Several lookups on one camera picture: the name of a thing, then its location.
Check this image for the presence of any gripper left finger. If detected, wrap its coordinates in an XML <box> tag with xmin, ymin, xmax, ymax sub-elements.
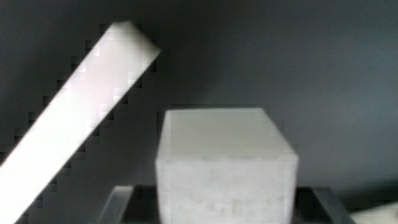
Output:
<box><xmin>98</xmin><ymin>186</ymin><xmax>135</xmax><ymax>224</ymax></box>

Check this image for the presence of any white U-shaped fence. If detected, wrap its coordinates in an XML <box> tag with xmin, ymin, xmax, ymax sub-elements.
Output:
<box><xmin>0</xmin><ymin>22</ymin><xmax>160</xmax><ymax>224</ymax></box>

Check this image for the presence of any white table leg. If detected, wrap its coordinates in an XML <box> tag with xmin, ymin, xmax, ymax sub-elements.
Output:
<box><xmin>157</xmin><ymin>108</ymin><xmax>299</xmax><ymax>224</ymax></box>

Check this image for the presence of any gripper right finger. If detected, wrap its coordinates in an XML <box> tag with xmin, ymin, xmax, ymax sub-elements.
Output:
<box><xmin>308</xmin><ymin>187</ymin><xmax>356</xmax><ymax>224</ymax></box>

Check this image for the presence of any white square tabletop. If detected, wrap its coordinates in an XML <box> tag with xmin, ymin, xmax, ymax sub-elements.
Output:
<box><xmin>352</xmin><ymin>202</ymin><xmax>398</xmax><ymax>224</ymax></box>

